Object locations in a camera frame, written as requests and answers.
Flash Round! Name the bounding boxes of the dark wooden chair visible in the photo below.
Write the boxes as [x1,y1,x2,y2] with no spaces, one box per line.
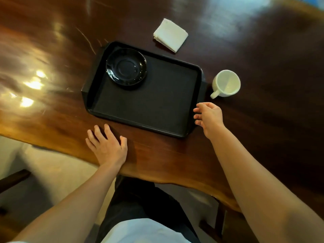
[0,169,32,194]

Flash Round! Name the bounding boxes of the person's dark trousers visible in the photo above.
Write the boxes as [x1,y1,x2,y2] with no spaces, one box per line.
[95,174,200,243]

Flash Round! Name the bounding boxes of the person's white shirt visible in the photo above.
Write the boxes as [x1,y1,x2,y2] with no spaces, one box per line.
[101,218,192,243]

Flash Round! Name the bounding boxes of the white folded napkin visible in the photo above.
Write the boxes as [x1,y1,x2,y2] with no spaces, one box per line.
[153,18,189,53]

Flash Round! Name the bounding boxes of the black plastic serving tray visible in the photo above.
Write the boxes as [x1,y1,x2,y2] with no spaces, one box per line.
[81,41,208,138]

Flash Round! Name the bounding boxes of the person's right hand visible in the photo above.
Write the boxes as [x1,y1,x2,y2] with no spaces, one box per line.
[193,102,226,140]

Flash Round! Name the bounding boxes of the person's left hand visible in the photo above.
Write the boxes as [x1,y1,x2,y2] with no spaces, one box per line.
[85,124,128,167]

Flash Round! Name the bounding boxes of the white ceramic cup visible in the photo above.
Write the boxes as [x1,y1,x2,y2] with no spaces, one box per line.
[210,70,241,100]

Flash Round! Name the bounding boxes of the black glossy saucer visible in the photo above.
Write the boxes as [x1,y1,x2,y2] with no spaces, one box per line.
[105,48,147,86]

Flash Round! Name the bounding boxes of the person's left forearm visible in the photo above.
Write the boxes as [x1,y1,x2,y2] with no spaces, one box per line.
[11,162,122,243]

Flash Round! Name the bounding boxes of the person's right forearm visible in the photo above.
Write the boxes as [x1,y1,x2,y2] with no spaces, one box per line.
[208,124,324,243]

